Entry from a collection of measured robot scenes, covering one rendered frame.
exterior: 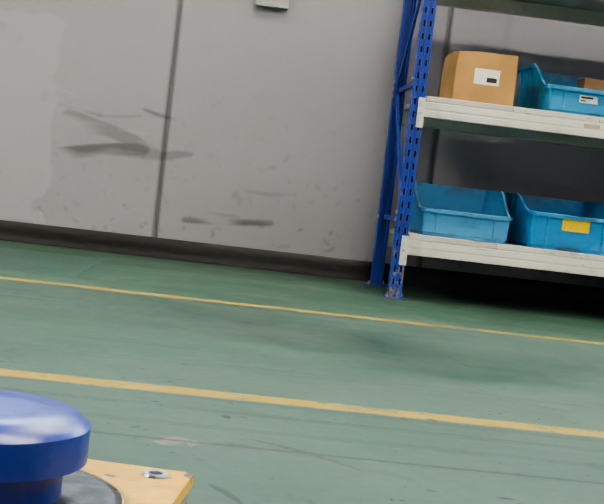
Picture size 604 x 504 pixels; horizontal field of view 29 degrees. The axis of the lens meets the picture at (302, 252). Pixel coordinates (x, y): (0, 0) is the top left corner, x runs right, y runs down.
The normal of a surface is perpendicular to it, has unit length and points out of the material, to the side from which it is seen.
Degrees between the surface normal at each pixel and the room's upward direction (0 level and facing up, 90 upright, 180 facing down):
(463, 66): 84
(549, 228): 94
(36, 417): 3
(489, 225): 95
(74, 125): 90
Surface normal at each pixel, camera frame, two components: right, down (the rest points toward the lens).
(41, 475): 0.79, 0.12
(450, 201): 0.08, -0.01
